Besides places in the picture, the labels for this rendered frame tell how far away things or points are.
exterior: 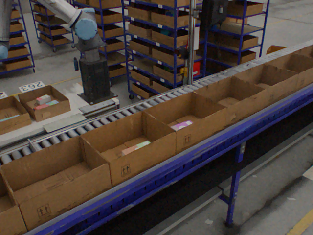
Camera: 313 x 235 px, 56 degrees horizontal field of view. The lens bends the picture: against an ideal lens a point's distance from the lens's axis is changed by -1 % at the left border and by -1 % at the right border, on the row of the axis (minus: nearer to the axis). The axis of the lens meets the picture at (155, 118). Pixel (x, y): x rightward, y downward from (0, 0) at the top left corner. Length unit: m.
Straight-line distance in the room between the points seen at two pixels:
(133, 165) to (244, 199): 1.46
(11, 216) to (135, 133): 0.82
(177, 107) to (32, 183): 0.95
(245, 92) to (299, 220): 1.11
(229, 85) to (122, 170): 1.13
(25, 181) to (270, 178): 2.13
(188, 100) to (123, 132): 0.50
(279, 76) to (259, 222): 1.13
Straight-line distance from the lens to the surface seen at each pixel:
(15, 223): 1.31
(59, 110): 2.40
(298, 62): 2.82
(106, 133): 1.63
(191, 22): 2.59
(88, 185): 1.34
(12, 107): 2.67
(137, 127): 1.74
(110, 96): 2.56
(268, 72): 2.50
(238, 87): 2.19
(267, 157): 2.72
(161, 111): 1.81
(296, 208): 2.76
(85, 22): 2.16
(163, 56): 3.35
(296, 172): 3.12
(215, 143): 1.70
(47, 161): 1.55
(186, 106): 1.94
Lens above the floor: 1.87
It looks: 31 degrees down
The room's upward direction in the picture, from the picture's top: 2 degrees counter-clockwise
